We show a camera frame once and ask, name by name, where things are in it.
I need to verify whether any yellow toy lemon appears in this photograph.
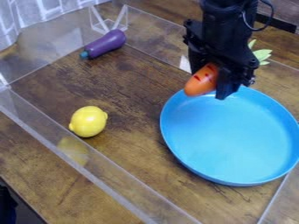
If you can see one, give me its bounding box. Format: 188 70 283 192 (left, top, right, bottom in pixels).
69 106 108 137

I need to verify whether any white patterned curtain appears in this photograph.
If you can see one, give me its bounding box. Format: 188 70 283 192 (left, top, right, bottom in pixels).
0 0 111 51

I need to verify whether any black cable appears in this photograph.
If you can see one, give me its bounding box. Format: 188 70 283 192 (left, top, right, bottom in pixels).
240 0 276 32

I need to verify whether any clear acrylic enclosure wall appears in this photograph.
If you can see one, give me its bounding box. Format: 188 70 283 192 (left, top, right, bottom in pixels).
0 0 299 224

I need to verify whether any orange toy carrot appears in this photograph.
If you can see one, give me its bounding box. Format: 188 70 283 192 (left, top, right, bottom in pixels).
183 40 272 96

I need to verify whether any blue plastic plate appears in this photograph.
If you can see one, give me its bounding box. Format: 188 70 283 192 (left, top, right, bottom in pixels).
160 87 299 186

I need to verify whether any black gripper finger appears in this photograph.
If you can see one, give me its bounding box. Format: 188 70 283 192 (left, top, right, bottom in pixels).
188 48 211 74
214 65 246 101

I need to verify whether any dark baseboard strip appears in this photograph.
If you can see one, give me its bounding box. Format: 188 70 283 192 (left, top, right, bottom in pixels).
256 14 298 33

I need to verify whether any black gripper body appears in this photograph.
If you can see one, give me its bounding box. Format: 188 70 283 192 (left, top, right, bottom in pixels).
182 0 262 88

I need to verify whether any purple toy eggplant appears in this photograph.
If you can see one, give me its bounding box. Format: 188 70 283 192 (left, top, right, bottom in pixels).
79 29 127 59

